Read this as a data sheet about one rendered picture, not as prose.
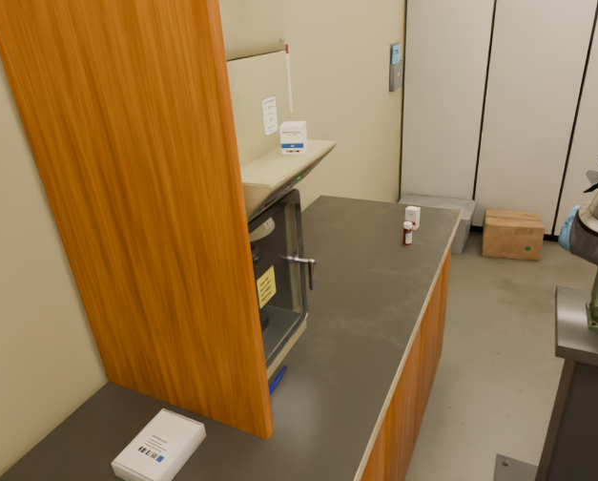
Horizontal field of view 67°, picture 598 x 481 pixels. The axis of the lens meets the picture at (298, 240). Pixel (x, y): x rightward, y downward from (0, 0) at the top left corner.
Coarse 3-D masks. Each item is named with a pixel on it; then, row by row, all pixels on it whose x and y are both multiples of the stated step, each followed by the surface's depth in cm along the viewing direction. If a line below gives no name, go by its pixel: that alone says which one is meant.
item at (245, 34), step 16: (224, 0) 80; (240, 0) 84; (256, 0) 88; (272, 0) 94; (224, 16) 80; (240, 16) 85; (256, 16) 89; (272, 16) 95; (224, 32) 81; (240, 32) 85; (256, 32) 90; (272, 32) 96; (240, 48) 86; (256, 48) 91; (272, 48) 96
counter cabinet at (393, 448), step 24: (432, 312) 186; (432, 336) 197; (408, 360) 148; (432, 360) 209; (408, 384) 155; (432, 384) 224; (408, 408) 163; (384, 432) 128; (408, 432) 171; (384, 456) 133; (408, 456) 181; (360, 480) 108; (384, 480) 139
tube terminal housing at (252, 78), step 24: (240, 72) 87; (264, 72) 95; (240, 96) 88; (264, 96) 96; (288, 96) 106; (240, 120) 89; (288, 120) 107; (240, 144) 91; (264, 144) 99; (288, 192) 113
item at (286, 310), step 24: (264, 216) 101; (288, 216) 112; (264, 240) 103; (288, 240) 114; (264, 264) 104; (288, 264) 115; (288, 288) 117; (264, 312) 107; (288, 312) 120; (264, 336) 109; (288, 336) 122
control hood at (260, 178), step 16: (320, 144) 104; (256, 160) 95; (272, 160) 94; (288, 160) 94; (304, 160) 93; (320, 160) 109; (256, 176) 86; (272, 176) 85; (288, 176) 86; (304, 176) 109; (256, 192) 82; (272, 192) 84; (256, 208) 85
